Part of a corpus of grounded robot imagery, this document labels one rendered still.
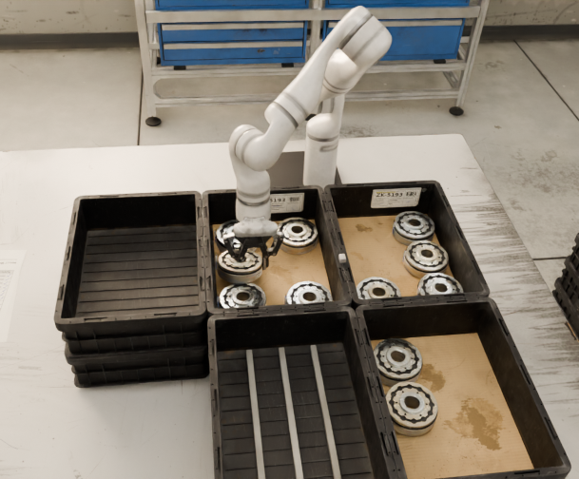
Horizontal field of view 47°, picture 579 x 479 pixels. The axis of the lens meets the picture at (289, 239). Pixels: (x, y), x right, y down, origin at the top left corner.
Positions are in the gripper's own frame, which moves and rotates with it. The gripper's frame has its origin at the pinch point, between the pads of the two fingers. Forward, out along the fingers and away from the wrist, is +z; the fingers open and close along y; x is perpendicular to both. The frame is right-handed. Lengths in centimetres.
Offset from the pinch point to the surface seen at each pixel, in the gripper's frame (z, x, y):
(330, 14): 22, -193, -51
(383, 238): 4.1, -10.9, -33.5
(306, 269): 4.3, -1.3, -12.7
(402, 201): -1.0, -19.1, -39.7
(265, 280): 4.4, 1.7, -2.7
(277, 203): -2.2, -18.7, -7.3
